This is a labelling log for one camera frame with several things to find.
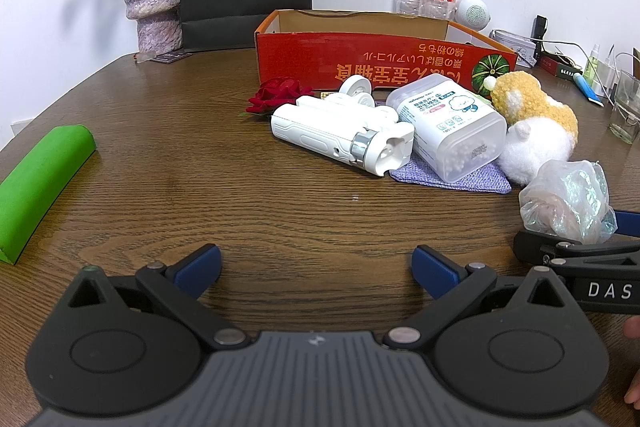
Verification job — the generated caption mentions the purple woven cloth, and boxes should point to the purple woven cloth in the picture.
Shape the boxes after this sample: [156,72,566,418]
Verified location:
[375,101,512,196]

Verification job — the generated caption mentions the red cardboard box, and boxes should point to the red cardboard box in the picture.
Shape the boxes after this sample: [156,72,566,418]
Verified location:
[253,9,518,100]

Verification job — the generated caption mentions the white tin box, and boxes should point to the white tin box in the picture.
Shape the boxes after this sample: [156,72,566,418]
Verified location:
[489,28,542,68]

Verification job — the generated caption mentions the yellow white hamster plush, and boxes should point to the yellow white hamster plush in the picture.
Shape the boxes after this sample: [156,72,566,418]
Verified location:
[482,71,579,186]

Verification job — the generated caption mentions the white folding handheld device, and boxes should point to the white folding handheld device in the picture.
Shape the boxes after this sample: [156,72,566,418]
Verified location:
[270,95,416,178]

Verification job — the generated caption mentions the green foam wrist rest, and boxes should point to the green foam wrist rest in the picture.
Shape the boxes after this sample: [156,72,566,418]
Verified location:
[0,125,96,266]

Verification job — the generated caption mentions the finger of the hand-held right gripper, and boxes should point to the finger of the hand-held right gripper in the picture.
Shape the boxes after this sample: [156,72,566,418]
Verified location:
[513,231,640,277]
[612,210,640,239]

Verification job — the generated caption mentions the white cable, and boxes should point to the white cable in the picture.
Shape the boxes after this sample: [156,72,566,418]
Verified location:
[542,39,640,100]

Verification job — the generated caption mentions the small clear spray bottle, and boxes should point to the small clear spray bottle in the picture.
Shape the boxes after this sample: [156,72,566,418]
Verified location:
[582,44,604,86]

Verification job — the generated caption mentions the crinkled clear plastic bag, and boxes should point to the crinkled clear plastic bag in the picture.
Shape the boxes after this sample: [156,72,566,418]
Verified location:
[518,158,618,245]

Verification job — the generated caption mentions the square clear glass cup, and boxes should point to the square clear glass cup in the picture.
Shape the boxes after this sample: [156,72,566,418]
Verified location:
[608,72,640,146]

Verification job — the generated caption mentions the red artificial rose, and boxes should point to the red artificial rose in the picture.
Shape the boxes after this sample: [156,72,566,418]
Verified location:
[239,77,317,118]

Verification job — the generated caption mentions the blue tube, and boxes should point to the blue tube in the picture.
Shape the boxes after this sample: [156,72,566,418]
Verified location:
[571,72,605,106]

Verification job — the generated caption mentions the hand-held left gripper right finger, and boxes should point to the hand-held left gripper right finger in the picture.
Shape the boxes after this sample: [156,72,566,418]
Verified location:
[382,244,584,351]

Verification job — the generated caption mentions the dark red flat packet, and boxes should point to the dark red flat packet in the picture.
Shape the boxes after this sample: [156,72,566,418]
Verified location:
[537,53,584,80]

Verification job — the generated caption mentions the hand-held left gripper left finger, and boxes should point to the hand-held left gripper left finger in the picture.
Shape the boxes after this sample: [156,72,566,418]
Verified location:
[64,243,251,351]

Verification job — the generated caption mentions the white power adapter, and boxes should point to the white power adapter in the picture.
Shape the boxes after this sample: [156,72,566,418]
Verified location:
[597,58,621,98]

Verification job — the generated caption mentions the white round robot speaker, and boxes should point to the white round robot speaker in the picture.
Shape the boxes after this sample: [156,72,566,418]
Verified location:
[456,0,494,30]

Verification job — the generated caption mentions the clear cotton swab box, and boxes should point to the clear cotton swab box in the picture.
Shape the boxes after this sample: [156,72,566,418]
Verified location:
[385,74,508,184]

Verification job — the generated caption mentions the person's right hand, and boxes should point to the person's right hand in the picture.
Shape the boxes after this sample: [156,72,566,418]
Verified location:
[623,316,640,410]

